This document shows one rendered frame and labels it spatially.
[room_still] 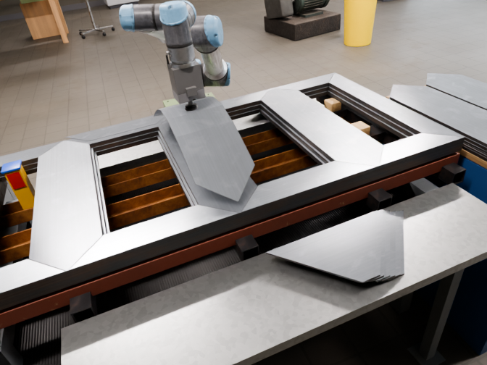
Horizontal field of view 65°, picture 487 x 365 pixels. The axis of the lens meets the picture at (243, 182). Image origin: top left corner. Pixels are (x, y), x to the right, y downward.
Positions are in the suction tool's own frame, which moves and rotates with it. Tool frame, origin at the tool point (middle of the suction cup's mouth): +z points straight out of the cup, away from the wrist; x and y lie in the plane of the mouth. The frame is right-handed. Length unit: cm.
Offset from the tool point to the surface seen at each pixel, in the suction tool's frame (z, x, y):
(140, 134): 17.1, 29.8, -14.6
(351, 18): 70, 292, 291
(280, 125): 19.1, 7.9, 35.6
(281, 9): 66, 389, 247
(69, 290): 22, -34, -47
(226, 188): 10.9, -29.7, -2.0
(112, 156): 34, 51, -27
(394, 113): 16, -14, 71
